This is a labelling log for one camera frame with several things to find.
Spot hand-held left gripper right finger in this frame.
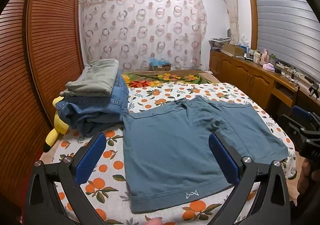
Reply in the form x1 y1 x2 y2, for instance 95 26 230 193
208 131 292 225

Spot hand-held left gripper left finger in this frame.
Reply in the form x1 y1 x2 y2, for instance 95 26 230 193
24 132 108 225

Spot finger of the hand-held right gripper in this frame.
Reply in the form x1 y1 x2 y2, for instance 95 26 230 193
277 114 320 142
291 105 320 130

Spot teal blue shorts pants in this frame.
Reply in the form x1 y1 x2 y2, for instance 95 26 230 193
122 95 290 214

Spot folded grey-green pants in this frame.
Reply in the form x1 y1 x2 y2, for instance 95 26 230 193
59 59 120 97

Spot person's right hand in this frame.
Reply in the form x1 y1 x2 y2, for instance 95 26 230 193
297 159 320 192

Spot orange-print white bedsheet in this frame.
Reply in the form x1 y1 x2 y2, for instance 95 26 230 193
39 82 298 225

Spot yellow plush toy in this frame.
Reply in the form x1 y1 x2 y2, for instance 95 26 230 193
43 96 70 153

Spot folded blue denim jeans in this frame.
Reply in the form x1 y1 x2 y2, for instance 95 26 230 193
55 73 130 138

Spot long wooden cabinet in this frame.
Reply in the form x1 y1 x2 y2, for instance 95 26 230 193
209 49 320 120

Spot blue tissue box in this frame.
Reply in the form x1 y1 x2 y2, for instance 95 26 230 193
239 36 250 52

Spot flat brown cardboard box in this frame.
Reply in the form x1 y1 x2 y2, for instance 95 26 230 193
221 44 245 57

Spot grey window blind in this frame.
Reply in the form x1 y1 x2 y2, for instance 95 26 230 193
251 0 320 83

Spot floral brown blanket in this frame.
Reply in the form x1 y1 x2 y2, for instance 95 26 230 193
121 69 220 88

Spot stack of newspapers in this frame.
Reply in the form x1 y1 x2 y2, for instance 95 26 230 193
209 37 232 49

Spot small printed cardboard box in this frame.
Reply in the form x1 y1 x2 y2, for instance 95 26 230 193
149 63 172 72

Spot wooden slatted wardrobe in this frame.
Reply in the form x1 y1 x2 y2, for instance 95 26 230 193
0 0 85 213

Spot tied beige curtain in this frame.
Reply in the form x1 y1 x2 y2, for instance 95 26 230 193
220 0 240 45

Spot tangle of thin cables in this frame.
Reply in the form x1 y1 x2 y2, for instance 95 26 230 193
281 66 304 82

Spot wooden window frame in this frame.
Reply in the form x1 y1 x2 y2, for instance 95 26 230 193
245 0 260 50

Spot sheer ring-patterned curtain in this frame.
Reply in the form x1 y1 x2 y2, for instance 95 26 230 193
79 0 208 72

